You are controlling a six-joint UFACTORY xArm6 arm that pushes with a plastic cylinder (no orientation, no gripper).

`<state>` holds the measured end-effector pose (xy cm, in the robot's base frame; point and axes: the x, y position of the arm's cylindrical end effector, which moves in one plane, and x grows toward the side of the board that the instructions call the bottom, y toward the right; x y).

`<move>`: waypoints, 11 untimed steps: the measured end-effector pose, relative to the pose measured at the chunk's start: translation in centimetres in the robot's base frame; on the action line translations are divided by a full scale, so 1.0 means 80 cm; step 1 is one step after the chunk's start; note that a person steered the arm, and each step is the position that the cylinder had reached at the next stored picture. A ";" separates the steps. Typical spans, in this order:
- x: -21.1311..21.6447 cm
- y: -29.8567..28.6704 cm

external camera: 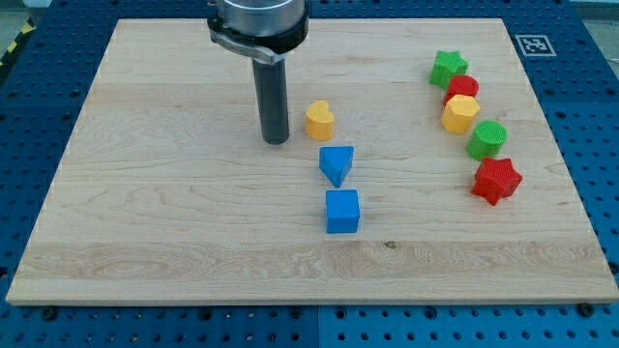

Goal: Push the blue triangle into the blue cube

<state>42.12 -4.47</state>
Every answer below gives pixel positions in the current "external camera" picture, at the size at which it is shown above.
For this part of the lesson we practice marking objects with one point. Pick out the blue triangle block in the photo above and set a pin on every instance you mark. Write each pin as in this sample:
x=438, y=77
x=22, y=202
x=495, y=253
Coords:
x=335, y=162

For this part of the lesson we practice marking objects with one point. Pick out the yellow hexagon block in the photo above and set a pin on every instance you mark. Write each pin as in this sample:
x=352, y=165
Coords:
x=459, y=114

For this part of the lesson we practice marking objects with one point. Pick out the wooden board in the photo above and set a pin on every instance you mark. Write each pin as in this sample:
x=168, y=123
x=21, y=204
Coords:
x=167, y=195

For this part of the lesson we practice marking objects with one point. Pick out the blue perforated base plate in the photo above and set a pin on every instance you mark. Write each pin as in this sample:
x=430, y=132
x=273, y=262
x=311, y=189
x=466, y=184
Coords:
x=51, y=76

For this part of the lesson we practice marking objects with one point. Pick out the green cylinder block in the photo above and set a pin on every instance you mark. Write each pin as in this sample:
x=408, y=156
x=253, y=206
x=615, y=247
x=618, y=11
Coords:
x=487, y=140

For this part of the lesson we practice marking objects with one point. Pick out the red cylinder block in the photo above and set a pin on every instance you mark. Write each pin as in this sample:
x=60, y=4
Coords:
x=461, y=85

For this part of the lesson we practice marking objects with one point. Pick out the red star block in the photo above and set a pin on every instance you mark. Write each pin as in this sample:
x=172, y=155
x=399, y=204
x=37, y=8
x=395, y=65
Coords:
x=495, y=179

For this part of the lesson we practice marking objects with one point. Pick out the yellow heart block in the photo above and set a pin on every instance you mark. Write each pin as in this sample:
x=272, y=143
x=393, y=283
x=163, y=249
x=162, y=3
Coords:
x=320, y=121

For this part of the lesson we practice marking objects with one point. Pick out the green star block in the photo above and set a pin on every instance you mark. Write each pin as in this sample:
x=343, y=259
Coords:
x=446, y=65

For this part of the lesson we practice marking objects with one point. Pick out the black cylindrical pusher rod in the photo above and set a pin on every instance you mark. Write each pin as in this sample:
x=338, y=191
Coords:
x=271, y=96

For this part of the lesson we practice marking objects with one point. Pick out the blue cube block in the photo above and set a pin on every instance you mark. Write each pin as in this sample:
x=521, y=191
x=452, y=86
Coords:
x=342, y=211

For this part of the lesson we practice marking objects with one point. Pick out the white fiducial marker tag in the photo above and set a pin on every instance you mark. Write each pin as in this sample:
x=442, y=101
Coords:
x=531, y=45

